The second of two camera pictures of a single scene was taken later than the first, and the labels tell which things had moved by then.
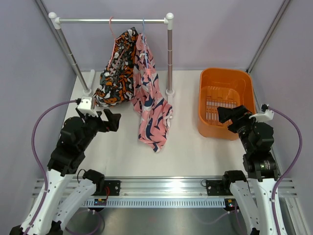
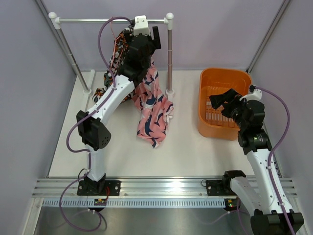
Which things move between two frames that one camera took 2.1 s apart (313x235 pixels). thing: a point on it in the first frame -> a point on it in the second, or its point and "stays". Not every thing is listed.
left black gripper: (113, 120) -> (152, 47)
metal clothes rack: (86, 87) stays
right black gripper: (225, 113) -> (218, 100)
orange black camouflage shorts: (117, 86) stays
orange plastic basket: (224, 87) stays
